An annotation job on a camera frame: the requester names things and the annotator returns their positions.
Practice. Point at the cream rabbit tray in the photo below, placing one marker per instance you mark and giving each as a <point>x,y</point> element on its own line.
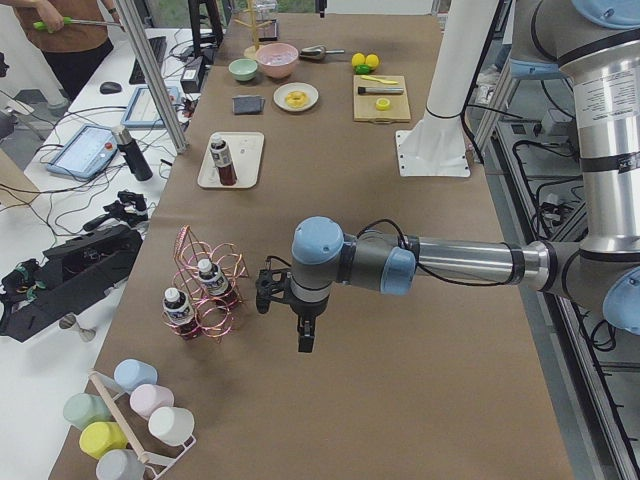
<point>245,152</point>

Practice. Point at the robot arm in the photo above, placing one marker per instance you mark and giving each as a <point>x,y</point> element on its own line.
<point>594,43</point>

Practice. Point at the tea bottle in rack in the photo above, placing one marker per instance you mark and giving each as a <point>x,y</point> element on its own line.
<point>216,284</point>
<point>180,314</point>

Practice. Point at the tea bottle in rack front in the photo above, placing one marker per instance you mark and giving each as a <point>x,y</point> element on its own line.
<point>180,314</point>

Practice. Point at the tea bottle in rack rear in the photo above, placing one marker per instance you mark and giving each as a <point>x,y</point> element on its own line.
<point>216,284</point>

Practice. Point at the person in brown shirt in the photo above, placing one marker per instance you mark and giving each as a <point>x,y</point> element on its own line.
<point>70,36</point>

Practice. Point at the blue cup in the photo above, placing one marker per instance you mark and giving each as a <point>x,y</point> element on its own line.
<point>132,373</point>

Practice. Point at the green cup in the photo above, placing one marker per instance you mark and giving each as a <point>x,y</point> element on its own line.
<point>83,409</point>

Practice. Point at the glazed donut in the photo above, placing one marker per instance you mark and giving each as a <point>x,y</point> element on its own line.
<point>297,99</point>

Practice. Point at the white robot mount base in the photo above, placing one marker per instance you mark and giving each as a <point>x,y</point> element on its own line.
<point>436,145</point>

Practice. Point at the black equipment case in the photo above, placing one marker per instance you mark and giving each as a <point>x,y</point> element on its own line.
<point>76,274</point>

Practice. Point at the tea bottle on tray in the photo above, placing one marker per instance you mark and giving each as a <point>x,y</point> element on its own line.
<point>222,159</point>

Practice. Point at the bamboo cutting board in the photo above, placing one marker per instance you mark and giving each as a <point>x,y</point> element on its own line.
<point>364,105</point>

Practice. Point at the blue teach pendant tablet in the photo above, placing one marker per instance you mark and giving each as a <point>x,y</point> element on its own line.
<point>86,154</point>

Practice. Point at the lemon half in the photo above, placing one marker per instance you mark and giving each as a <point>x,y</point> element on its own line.
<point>382,104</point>

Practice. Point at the grey cup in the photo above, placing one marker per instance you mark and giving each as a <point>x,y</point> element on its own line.
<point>120,464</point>

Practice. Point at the green bowl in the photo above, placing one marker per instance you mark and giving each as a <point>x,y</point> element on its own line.
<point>243,69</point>

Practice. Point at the wooden mug tree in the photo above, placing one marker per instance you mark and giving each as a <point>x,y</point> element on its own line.
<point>260,17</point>

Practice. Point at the white round plate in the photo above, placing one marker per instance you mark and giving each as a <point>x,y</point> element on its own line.
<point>281,92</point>

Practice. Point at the steel muddler black tip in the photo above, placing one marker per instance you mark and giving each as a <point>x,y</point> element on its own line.
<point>366,90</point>

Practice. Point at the green lime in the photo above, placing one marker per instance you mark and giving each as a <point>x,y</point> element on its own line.
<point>362,69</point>

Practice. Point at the yellow cup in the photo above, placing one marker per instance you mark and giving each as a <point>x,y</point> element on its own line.
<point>100,437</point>

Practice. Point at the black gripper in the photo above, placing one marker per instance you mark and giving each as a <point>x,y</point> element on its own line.
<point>303,311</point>

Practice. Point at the yellow plastic knife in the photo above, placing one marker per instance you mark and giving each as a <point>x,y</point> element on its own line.
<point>383,81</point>

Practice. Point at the copper wire bottle rack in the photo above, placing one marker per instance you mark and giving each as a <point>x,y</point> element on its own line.
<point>215,322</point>

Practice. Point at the metal scoop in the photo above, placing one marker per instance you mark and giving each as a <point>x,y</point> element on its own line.
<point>318,53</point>

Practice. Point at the pink cup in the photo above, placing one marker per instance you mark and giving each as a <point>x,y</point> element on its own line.
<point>147,398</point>

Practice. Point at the black thermos bottle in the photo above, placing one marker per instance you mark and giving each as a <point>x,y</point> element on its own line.
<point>132,154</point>

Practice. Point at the grey folded cloth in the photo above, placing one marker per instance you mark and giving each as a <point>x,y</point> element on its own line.
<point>247,104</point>

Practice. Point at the pink bowl with ice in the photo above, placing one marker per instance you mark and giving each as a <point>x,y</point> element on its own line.
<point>277,60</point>

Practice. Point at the black computer mouse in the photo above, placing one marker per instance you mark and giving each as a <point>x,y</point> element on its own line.
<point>110,87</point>

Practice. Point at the white cup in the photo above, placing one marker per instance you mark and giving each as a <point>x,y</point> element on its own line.
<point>172,425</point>

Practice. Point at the white cup rack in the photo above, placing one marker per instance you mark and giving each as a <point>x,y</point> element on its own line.
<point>159,465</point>

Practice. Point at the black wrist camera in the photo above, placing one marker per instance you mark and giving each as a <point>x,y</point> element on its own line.
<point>272,285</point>

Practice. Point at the yellow lemon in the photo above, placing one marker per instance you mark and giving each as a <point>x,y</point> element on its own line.
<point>358,59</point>
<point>372,61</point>

